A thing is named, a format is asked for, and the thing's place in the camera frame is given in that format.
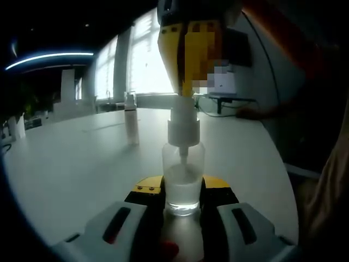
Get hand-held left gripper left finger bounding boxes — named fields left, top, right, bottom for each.
left=51, top=176, right=166, bottom=262

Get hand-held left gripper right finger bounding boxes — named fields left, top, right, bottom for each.
left=200, top=176, right=298, bottom=262

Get clear pump bottle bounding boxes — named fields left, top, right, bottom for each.
left=163, top=96, right=206, bottom=217

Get white pump bottle red label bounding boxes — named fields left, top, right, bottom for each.
left=124, top=91, right=140, bottom=145

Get person's left hand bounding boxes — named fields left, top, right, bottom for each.
left=160, top=241, right=180, bottom=262

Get wide window with blinds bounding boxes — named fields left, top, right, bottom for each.
left=129, top=10, right=180, bottom=96

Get narrow window with blinds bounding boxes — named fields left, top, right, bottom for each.
left=94, top=35, right=120, bottom=100

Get open laptop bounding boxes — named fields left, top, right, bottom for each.
left=215, top=72, right=237, bottom=96

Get metal sink table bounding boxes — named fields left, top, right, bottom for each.
left=105, top=91, right=129, bottom=112

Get black laptop stand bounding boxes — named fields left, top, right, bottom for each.
left=208, top=94, right=257, bottom=115

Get black power adapter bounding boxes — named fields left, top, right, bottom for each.
left=236, top=106, right=264, bottom=120

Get white square pillar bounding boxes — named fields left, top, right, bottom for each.
left=61, top=69, right=76, bottom=104

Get white low partition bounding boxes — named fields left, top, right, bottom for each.
left=53, top=99, right=97, bottom=122

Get straight ceiling light strip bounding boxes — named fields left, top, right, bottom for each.
left=5, top=52, right=94, bottom=71

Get potted green plant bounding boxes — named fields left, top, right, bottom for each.
left=0, top=81, right=36, bottom=140

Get dark wall monitor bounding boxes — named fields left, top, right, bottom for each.
left=226, top=28, right=253, bottom=68

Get black laptop cables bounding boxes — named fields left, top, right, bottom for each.
left=194, top=97, right=219, bottom=117

